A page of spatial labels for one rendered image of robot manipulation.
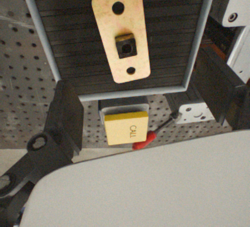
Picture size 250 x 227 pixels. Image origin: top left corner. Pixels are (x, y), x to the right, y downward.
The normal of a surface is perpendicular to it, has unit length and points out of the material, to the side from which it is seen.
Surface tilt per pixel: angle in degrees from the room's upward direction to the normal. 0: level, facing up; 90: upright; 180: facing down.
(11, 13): 1
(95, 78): 0
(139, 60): 0
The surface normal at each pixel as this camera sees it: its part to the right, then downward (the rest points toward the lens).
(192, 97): -0.03, -0.70
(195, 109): 0.11, 0.70
